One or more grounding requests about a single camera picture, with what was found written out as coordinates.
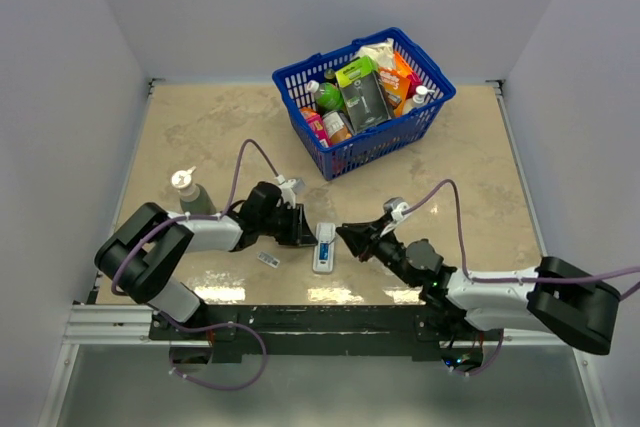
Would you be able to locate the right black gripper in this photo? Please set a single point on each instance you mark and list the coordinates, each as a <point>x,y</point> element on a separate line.
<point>363,240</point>

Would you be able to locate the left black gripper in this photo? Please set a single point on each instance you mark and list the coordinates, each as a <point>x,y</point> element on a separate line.
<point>299,233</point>

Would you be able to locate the blue battery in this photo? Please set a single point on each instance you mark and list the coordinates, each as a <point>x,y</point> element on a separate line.
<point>325,252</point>

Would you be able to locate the white remote control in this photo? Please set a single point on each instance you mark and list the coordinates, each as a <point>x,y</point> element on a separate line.
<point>325,232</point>

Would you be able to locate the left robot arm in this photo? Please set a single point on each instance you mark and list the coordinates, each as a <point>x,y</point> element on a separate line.
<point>141,256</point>

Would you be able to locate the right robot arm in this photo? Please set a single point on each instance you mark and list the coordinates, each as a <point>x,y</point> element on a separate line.
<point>554,296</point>

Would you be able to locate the blue plastic shopping basket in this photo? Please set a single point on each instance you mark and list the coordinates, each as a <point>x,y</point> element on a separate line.
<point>377,130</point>

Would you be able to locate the brown labelled jar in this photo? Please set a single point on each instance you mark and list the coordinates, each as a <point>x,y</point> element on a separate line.
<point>337,126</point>

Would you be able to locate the pink box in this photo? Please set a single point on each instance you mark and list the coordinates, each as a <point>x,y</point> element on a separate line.
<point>315,122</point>

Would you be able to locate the dark green sauce bottle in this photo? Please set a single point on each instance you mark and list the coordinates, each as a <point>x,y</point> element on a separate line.
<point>193,197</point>

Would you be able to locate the white pump bottle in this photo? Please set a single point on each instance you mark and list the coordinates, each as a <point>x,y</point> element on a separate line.
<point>418,99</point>

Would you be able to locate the green grey razor box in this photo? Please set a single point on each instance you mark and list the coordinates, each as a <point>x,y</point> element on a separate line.
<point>363,94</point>

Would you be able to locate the orange razor pack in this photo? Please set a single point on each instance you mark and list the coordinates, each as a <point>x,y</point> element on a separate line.
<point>397,83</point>

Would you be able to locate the dark small bottle cap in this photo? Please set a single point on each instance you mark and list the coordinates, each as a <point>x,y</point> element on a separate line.
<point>330,76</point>

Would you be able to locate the beige paper bag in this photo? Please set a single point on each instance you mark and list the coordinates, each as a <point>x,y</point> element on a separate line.
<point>382,54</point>

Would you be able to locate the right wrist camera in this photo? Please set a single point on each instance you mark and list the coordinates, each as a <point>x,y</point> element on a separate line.
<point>395,209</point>

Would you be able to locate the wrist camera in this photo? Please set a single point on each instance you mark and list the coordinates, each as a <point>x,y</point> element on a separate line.
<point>289,188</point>
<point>395,209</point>

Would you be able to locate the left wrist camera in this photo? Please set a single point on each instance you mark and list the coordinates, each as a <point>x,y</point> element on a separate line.
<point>289,188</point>

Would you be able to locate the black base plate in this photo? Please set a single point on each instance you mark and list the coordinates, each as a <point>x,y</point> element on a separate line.
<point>315,330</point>

